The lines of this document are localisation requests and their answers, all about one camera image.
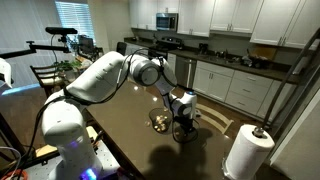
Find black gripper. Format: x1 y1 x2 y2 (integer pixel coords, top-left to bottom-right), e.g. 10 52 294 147
179 116 196 137

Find wooden chair back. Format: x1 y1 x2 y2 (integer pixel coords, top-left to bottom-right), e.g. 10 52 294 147
194 101 235 135

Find stainless steel dishwasher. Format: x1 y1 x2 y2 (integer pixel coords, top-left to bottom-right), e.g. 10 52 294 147
175 55 198 90

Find white paper towel roll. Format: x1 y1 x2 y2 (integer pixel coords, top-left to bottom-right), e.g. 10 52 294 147
225 124 276 180

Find metal paper towel holder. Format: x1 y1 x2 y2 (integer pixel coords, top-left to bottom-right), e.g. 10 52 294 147
221 125 267 180

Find white lower kitchen cabinets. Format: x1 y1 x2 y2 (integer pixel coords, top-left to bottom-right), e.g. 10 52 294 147
165 52 298 118

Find black coffee maker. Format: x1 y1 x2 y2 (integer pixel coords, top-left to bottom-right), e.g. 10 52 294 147
198 42 210 55

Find grey robot mounting base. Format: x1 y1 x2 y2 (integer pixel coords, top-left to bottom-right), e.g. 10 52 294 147
24 143 121 180

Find black kitchen stove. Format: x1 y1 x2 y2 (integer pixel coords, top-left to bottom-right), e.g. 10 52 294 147
148 36 184 63

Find dark cookware pile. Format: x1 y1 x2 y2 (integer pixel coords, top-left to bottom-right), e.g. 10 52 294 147
240 49 269 70

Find dark kitchen countertop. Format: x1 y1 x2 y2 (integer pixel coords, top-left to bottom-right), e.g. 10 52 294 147
123 37 301 84

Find dark curved metal pole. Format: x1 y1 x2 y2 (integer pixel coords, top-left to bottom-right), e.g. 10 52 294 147
260 27 320 132

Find black office chair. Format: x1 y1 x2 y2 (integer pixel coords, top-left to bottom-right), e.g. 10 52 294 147
115 41 128 56

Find wooden cutting board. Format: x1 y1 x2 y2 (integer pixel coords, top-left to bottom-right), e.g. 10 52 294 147
253 45 278 62

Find stainless steel microwave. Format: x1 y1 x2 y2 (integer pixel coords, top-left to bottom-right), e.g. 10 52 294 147
155 12 179 32

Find white upper cabinet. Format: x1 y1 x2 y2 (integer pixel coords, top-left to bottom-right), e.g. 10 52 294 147
176 0 216 38
128 0 179 30
209 0 265 34
249 0 320 50

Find black computer monitor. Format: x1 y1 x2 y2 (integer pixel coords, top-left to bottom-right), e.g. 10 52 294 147
78 34 97 56

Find green potted plant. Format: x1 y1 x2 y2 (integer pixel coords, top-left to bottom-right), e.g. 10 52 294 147
54 59 83 83

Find wooden plank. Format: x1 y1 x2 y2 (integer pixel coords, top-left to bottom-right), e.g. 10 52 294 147
34 125 101 158

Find dark wooden chair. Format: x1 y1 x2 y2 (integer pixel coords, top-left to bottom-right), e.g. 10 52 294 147
29 64 69 98

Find window with white blinds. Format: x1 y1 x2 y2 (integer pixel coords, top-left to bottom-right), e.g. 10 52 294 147
54 0 96 44

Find white plastic device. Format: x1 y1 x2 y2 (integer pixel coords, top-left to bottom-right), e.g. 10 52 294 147
0 58 14 95

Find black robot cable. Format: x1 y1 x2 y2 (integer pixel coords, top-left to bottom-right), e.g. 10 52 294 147
18 48 202 180

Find black stereo camera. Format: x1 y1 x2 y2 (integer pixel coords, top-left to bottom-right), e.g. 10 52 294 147
44 27 79 36

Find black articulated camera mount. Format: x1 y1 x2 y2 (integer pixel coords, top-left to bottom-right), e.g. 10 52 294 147
0 34 73 60

